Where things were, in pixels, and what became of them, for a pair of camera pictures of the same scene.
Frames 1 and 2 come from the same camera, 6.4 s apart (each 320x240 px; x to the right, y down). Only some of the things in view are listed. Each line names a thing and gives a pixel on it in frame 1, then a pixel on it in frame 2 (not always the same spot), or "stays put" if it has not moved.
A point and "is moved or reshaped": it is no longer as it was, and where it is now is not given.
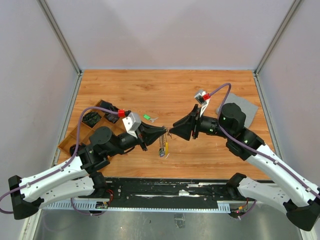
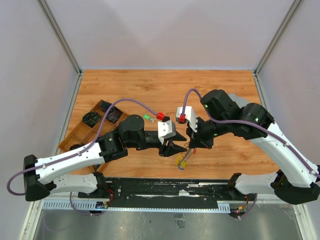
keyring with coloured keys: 164,147 is moved or reshaped
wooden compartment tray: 91,119 stays put
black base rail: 160,193 stays put
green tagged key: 147,117 stays put
